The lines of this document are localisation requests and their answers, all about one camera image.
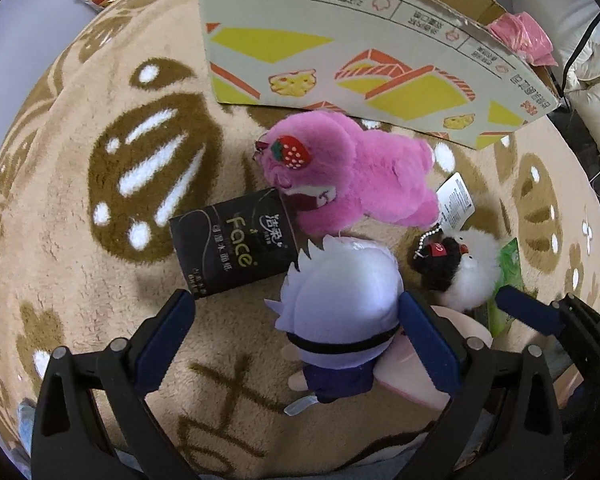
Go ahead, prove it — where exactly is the pink plush bear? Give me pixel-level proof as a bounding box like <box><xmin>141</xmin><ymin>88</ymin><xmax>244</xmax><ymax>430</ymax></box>
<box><xmin>254</xmin><ymin>112</ymin><xmax>441</xmax><ymax>237</ymax></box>

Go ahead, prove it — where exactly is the black and white penguin plush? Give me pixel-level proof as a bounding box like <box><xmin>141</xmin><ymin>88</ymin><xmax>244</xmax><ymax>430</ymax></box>
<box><xmin>412</xmin><ymin>227</ymin><xmax>503</xmax><ymax>312</ymax></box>

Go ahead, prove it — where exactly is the green plastic packet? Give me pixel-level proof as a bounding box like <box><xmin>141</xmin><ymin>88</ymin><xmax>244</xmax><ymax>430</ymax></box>
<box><xmin>485</xmin><ymin>237</ymin><xmax>526</xmax><ymax>337</ymax></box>

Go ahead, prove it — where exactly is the printed cardboard box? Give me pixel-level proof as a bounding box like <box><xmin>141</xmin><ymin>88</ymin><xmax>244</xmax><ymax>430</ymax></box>
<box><xmin>196</xmin><ymin>0</ymin><xmax>563</xmax><ymax>152</ymax></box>

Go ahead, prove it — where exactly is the pink plastic bag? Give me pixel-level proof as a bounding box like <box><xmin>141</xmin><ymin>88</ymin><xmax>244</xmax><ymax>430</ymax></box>
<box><xmin>486</xmin><ymin>12</ymin><xmax>558</xmax><ymax>67</ymax></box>

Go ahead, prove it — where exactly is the beige printed blanket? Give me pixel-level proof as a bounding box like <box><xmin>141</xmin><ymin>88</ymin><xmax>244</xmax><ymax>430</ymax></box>
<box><xmin>0</xmin><ymin>0</ymin><xmax>600</xmax><ymax>480</ymax></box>

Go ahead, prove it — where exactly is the black cable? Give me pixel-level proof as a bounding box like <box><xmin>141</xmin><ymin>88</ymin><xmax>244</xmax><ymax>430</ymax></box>
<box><xmin>560</xmin><ymin>10</ymin><xmax>600</xmax><ymax>97</ymax></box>

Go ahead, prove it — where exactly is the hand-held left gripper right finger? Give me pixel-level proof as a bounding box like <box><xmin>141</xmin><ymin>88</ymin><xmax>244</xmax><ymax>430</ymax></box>
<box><xmin>399</xmin><ymin>291</ymin><xmax>567</xmax><ymax>480</ymax></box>

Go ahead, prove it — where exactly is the black tissue pack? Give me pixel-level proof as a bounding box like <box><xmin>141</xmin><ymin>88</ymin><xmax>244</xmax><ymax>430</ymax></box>
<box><xmin>169</xmin><ymin>187</ymin><xmax>301</xmax><ymax>302</ymax></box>

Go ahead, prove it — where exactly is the white paper tag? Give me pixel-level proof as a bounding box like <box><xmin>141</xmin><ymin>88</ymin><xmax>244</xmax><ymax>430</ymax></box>
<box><xmin>437</xmin><ymin>172</ymin><xmax>476</xmax><ymax>233</ymax></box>

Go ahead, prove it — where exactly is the white-haired plush doll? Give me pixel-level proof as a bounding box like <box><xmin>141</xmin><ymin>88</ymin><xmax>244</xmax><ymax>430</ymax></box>
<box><xmin>264</xmin><ymin>235</ymin><xmax>406</xmax><ymax>417</ymax></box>

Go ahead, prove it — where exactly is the pale pink flat plush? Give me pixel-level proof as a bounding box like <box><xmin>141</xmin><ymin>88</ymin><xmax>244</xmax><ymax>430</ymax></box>
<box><xmin>380</xmin><ymin>305</ymin><xmax>496</xmax><ymax>411</ymax></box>

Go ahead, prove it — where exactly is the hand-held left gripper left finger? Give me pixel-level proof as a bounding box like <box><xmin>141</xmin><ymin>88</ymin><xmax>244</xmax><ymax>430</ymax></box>
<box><xmin>30</xmin><ymin>289</ymin><xmax>201</xmax><ymax>480</ymax></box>

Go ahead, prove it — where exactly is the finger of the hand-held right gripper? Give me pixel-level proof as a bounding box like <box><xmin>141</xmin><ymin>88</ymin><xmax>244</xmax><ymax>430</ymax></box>
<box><xmin>496</xmin><ymin>284</ymin><xmax>600</xmax><ymax>363</ymax></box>

